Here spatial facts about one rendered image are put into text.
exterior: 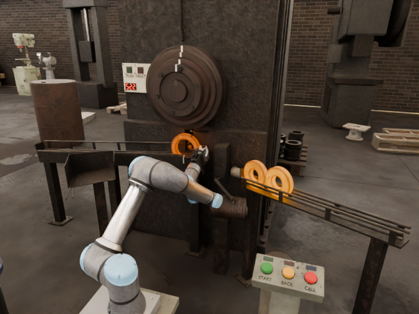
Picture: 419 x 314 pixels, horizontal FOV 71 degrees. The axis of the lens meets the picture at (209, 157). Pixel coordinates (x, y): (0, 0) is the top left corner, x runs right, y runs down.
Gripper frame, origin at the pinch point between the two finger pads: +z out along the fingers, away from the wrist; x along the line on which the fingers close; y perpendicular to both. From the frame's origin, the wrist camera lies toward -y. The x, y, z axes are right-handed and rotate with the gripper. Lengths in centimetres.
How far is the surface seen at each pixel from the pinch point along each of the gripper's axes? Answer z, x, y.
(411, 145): 251, -205, -148
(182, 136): -0.6, 14.0, 8.4
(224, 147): -3.7, -13.5, 5.9
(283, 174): -27, -49, 12
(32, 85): 133, 279, -32
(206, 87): 3.8, -3.1, 39.6
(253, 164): -17.0, -32.6, 7.4
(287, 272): -77, -55, 10
